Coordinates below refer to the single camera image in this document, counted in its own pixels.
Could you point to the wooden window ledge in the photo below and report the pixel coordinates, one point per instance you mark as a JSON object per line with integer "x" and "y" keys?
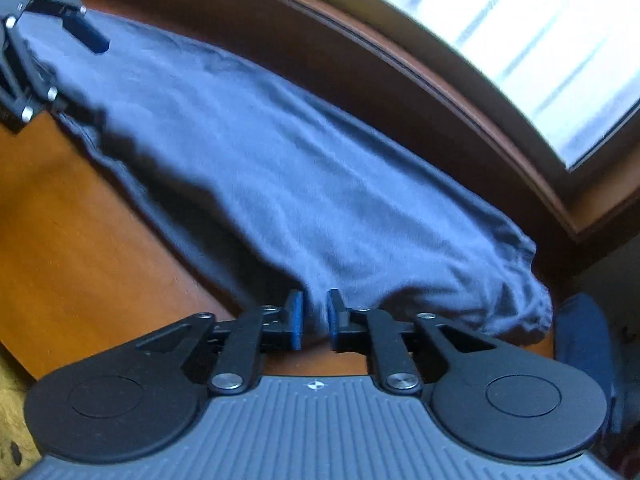
{"x": 400, "y": 100}

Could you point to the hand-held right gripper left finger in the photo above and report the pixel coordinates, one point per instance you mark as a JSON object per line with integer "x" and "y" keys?
{"x": 297, "y": 320}

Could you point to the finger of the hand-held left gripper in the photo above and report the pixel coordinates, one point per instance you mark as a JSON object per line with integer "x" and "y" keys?
{"x": 25, "y": 85}
{"x": 85, "y": 32}

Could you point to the dark blue folded garment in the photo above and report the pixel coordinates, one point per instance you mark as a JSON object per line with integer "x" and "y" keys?
{"x": 585, "y": 340}

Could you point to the blue pants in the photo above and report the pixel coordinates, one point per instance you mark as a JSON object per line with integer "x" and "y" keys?
{"x": 275, "y": 185}

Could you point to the window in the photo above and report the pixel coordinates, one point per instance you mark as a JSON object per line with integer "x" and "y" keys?
{"x": 525, "y": 35}

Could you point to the yellow rug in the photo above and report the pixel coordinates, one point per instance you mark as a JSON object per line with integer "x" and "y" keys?
{"x": 12, "y": 410}

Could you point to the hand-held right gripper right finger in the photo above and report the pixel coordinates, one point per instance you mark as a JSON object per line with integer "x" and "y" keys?
{"x": 331, "y": 320}

